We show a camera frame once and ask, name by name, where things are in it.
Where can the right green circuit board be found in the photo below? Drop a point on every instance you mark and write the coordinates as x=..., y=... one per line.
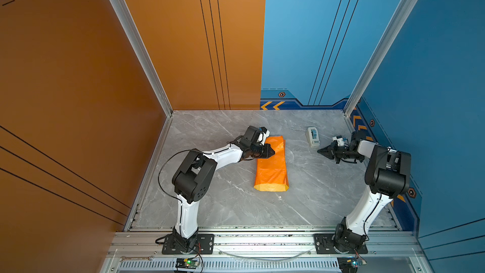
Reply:
x=350, y=265

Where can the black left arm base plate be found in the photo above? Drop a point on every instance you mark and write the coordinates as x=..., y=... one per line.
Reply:
x=198, y=243

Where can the aluminium front rail frame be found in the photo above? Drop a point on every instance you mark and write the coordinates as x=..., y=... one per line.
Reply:
x=265, y=250

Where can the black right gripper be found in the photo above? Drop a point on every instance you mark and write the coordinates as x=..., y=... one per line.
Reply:
x=330, y=151

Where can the right aluminium corner post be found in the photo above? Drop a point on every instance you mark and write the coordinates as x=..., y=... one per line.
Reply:
x=396, y=23

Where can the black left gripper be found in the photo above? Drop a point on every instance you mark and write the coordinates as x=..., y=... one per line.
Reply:
x=267, y=155

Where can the aluminium corner post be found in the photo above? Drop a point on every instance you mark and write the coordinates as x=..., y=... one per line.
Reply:
x=396, y=23
x=128, y=24

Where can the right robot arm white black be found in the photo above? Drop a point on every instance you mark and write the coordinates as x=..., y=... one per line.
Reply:
x=386, y=177

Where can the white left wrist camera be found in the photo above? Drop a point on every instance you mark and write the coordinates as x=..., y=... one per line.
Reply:
x=256, y=135

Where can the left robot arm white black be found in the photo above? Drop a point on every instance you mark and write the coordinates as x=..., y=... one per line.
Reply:
x=194, y=176

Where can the white tape dispenser blue roll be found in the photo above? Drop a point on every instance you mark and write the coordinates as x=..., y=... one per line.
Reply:
x=313, y=137

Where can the yellow wrapping paper sheet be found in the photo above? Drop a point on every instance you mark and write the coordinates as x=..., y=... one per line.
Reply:
x=271, y=173

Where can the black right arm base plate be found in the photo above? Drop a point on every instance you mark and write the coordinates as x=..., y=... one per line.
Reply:
x=327, y=244

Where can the green circuit board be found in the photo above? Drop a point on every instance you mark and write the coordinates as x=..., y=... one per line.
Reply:
x=188, y=265
x=350, y=265

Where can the left green circuit board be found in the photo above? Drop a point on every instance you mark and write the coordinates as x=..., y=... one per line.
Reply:
x=188, y=265

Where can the left aluminium corner post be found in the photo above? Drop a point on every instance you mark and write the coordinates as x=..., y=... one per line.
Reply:
x=128, y=24

